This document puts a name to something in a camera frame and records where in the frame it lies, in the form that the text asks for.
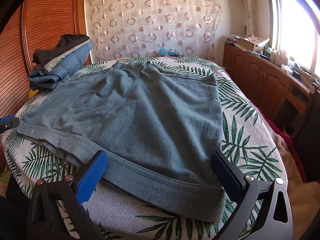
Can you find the folded black garment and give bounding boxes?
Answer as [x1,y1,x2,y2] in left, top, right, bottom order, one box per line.
[33,34,89,67]

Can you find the folded blue jeans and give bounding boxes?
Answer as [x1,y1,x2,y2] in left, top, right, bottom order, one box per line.
[28,42,93,90]

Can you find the cardboard box on cabinet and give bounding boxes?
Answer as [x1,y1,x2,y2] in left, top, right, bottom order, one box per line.
[238,34,270,52]

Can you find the palm leaf bed cloth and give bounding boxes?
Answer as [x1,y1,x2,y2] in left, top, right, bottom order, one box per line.
[1,57,287,239]

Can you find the pink circle sheer curtain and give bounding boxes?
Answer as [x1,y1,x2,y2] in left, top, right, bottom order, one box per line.
[85,0,222,61]

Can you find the blue item behind bed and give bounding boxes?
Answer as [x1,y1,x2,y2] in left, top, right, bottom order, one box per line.
[159,47,180,57]

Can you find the folded light grey garment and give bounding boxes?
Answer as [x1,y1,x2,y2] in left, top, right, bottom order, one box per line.
[41,39,92,72]

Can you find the window with wooden frame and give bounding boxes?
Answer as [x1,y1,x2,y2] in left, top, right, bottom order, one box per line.
[270,0,319,77]

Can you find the wooden sideboard cabinet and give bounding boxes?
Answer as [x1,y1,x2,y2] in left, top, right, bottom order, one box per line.
[222,43,310,130]

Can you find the yellow item beside bed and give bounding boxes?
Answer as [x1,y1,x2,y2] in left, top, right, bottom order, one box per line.
[28,90,38,99]

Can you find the wooden louvered wardrobe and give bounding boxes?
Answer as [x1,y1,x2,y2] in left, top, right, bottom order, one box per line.
[1,0,86,116]

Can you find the grey-blue pants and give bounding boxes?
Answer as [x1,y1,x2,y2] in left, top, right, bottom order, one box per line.
[17,62,226,222]

